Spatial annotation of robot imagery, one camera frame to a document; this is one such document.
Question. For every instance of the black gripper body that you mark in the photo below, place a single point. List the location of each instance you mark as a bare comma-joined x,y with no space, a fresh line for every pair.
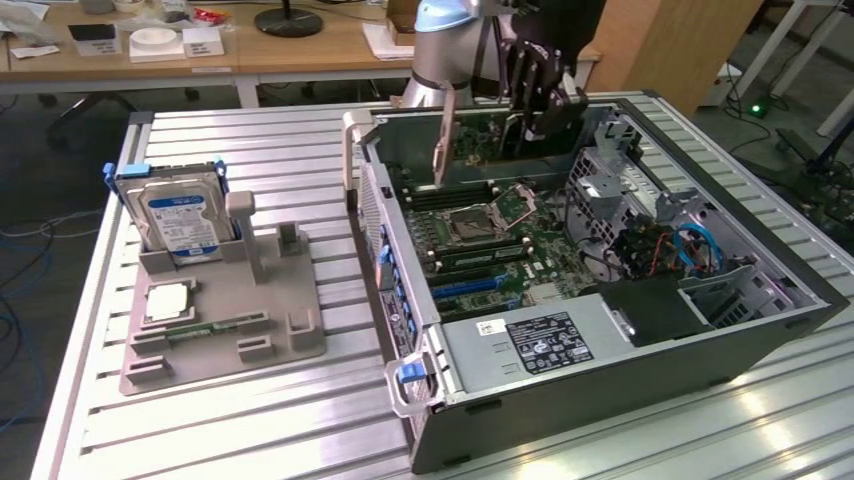
568,25

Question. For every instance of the graphics card with metal bracket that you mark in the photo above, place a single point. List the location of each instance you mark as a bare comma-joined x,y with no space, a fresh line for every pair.
477,140

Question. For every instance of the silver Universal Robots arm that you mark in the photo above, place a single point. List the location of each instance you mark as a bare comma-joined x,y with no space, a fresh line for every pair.
434,60

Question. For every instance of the wooden cabinet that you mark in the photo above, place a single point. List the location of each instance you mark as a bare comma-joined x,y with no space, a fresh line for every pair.
668,50

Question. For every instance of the perforated metal drive cage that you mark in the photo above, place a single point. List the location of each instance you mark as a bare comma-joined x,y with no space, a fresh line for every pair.
601,200

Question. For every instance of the open socket cover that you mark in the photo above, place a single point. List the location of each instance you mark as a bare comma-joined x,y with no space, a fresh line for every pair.
514,205

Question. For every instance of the stack of white papers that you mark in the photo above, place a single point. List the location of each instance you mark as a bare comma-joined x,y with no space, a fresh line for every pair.
388,42

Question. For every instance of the cardboard box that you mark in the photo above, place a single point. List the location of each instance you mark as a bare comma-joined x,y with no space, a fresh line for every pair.
402,17

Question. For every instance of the CPU socket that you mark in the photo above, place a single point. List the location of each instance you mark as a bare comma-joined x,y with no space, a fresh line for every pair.
470,222

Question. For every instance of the device with green light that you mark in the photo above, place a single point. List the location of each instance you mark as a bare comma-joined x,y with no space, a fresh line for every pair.
757,109

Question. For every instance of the green motherboard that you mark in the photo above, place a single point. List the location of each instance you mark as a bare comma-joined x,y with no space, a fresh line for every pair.
554,245

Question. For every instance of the black power connector bundle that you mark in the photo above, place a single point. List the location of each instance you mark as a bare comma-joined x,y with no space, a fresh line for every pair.
635,250

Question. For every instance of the installed RAM stick with label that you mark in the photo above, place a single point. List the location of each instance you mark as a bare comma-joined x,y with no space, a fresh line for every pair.
481,254

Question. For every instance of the silver chipset heatsink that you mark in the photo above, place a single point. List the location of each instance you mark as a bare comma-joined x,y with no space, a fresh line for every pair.
546,294

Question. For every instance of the round black lamp base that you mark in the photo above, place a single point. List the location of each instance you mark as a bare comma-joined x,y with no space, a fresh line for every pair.
290,22

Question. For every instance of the blue expansion slot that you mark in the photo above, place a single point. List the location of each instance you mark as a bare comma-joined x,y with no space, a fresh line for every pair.
468,287

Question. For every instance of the black floor equipment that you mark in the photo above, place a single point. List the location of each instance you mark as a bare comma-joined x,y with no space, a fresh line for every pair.
828,160

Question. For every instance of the metal disk bay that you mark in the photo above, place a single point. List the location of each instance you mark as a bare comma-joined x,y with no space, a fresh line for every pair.
728,300

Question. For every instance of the plain white box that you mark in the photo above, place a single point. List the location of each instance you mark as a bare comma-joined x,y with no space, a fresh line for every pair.
202,42

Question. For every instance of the red packet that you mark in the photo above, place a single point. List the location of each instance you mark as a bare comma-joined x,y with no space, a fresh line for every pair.
209,16

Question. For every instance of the grey power supply unit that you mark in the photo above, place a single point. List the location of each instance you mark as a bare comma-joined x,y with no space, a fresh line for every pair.
481,360

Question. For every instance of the white box with round dish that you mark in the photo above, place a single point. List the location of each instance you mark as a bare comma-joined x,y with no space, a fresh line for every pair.
157,45

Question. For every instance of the blue case latch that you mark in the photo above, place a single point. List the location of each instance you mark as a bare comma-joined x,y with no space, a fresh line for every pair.
409,374

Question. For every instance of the open black PC case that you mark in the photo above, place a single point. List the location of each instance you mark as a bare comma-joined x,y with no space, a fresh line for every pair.
601,400

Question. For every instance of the hard disk in blue caddy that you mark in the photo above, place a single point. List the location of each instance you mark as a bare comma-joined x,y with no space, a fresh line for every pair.
181,220

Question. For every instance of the grey parts rack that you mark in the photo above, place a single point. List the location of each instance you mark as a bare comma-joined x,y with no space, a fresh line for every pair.
221,300

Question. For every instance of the white box with black top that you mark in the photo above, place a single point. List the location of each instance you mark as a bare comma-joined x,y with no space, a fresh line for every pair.
97,40

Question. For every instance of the black chair base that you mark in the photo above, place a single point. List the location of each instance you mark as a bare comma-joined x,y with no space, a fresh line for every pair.
87,107

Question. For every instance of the wooden desk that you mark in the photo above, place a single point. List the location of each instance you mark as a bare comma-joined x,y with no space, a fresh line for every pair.
67,67

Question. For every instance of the silver CPU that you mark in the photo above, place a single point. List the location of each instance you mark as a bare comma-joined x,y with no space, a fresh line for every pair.
168,302

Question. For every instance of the green RAM stick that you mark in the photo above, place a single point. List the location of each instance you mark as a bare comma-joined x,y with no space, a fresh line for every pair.
201,331

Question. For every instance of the small paper note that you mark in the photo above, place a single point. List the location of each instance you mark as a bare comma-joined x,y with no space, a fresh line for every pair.
34,51

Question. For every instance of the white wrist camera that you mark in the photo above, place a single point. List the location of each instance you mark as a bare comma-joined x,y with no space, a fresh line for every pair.
514,20

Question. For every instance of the white table frame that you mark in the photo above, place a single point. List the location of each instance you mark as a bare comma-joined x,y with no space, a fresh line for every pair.
795,50

